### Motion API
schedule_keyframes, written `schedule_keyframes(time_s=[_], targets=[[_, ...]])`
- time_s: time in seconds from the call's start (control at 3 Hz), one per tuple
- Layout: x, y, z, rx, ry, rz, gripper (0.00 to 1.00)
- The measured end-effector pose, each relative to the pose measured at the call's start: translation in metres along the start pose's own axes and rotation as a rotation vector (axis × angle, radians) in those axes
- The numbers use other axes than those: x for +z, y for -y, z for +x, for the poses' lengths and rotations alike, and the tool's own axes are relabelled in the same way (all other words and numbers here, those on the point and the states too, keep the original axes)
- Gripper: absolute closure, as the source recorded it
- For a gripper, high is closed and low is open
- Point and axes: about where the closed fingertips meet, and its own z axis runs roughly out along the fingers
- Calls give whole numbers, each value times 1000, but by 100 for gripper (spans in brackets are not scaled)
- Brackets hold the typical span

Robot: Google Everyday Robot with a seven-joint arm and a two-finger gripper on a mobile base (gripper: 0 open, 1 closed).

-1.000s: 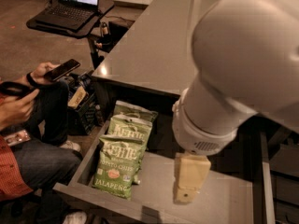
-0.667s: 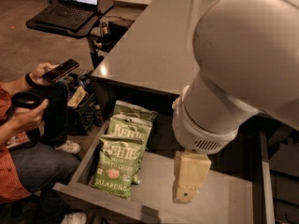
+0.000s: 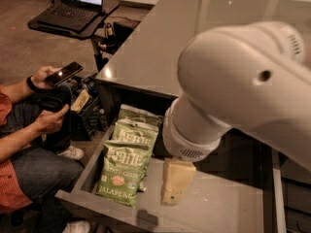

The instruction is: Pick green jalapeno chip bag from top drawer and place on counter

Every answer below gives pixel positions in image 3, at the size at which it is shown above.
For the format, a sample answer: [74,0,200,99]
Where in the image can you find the green jalapeno chip bag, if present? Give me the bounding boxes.
[96,140,150,207]

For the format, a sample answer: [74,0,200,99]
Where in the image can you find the black smartphone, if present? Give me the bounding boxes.
[45,62,83,87]

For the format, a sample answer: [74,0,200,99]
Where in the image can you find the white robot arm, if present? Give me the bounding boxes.
[162,21,311,168]

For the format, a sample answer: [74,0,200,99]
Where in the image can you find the person's left forearm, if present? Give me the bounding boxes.
[1,80,34,104]

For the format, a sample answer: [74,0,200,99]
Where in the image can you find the person's right forearm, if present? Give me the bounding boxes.
[0,122,43,163]

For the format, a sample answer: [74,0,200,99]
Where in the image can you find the open grey top drawer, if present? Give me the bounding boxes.
[56,131,287,233]

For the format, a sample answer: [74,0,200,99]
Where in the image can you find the middle green chip bag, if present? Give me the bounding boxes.
[112,119,158,191]

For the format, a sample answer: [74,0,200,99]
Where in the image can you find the rear green chip bag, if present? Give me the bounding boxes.
[118,104,163,127]

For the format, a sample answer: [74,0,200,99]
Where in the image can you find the grey counter cabinet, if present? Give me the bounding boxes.
[98,0,311,233]

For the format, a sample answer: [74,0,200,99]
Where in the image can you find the person's right hand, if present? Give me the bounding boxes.
[32,105,69,134]

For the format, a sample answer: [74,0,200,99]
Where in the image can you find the person's left hand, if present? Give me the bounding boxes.
[30,66,59,89]

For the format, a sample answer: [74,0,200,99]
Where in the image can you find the black plastic crate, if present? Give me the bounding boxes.
[68,76,100,141]

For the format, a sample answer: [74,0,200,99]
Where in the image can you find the white sneaker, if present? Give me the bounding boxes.
[58,146,85,160]

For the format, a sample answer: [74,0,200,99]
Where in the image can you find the tan packet in crate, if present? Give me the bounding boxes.
[71,89,90,114]

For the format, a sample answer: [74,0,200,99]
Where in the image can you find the blue jeans legs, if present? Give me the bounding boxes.
[0,85,89,233]

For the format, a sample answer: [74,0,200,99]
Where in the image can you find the red checked shirt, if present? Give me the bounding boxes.
[0,91,32,214]

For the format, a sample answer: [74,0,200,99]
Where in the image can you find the black laptop stand table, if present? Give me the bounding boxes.
[26,0,121,73]

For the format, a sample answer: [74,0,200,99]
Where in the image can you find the black laptop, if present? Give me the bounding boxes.
[37,0,103,32]

